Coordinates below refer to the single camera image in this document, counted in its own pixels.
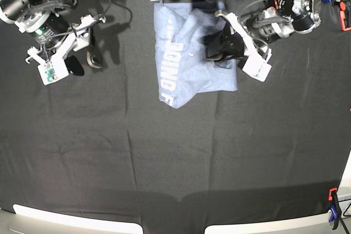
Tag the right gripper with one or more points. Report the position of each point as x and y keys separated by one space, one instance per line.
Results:
x=55 y=35

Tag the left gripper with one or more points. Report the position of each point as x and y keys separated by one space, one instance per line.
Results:
x=223 y=45

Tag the light blue t-shirt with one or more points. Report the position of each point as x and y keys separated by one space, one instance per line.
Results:
x=183 y=31

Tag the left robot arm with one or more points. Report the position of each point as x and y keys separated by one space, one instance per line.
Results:
x=260 y=23

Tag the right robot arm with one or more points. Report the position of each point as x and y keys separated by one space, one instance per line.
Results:
x=18 y=12

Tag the black table cloth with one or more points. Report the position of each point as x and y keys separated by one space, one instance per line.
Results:
x=103 y=145

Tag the orange clamp top right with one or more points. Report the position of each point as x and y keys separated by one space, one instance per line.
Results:
x=344 y=14

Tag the orange blue clamp bottom right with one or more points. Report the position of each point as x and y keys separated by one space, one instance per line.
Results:
x=334 y=208

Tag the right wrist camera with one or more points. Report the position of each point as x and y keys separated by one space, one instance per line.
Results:
x=53 y=71

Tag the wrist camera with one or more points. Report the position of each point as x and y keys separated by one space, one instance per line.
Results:
x=256 y=67
x=53 y=71

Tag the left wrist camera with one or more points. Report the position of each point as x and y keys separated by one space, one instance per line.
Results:
x=256 y=67

